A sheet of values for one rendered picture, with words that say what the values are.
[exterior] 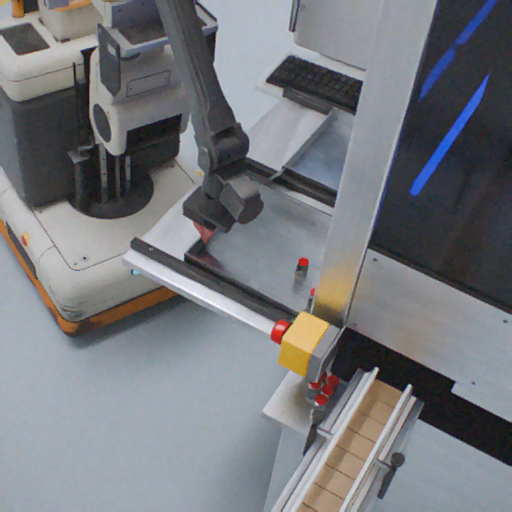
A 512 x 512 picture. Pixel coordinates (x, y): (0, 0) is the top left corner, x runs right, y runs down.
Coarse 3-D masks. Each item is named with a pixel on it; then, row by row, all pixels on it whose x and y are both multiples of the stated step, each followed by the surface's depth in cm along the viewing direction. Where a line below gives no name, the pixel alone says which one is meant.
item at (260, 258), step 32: (256, 224) 167; (288, 224) 167; (320, 224) 168; (192, 256) 154; (224, 256) 160; (256, 256) 160; (288, 256) 161; (320, 256) 162; (256, 288) 155; (288, 288) 156
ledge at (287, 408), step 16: (288, 384) 141; (304, 384) 141; (272, 400) 138; (288, 400) 139; (304, 400) 139; (336, 400) 139; (272, 416) 136; (288, 416) 136; (304, 416) 137; (288, 432) 136; (304, 432) 135
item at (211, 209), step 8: (200, 192) 154; (192, 200) 153; (200, 200) 150; (208, 200) 148; (216, 200) 147; (192, 208) 151; (200, 208) 151; (208, 208) 149; (216, 208) 149; (224, 208) 150; (200, 216) 151; (208, 216) 151; (216, 216) 150; (224, 216) 151; (232, 216) 152; (216, 224) 150; (224, 224) 150; (232, 224) 151; (224, 232) 150
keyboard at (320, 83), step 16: (288, 64) 217; (304, 64) 218; (272, 80) 213; (288, 80) 212; (304, 80) 213; (320, 80) 214; (336, 80) 214; (352, 80) 215; (320, 96) 210; (336, 96) 209; (352, 96) 210; (352, 112) 208
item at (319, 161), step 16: (336, 112) 191; (320, 128) 187; (336, 128) 191; (304, 144) 182; (320, 144) 186; (336, 144) 187; (288, 160) 176; (304, 160) 182; (320, 160) 183; (336, 160) 183; (304, 176) 174; (320, 176) 179; (336, 176) 179; (336, 192) 172
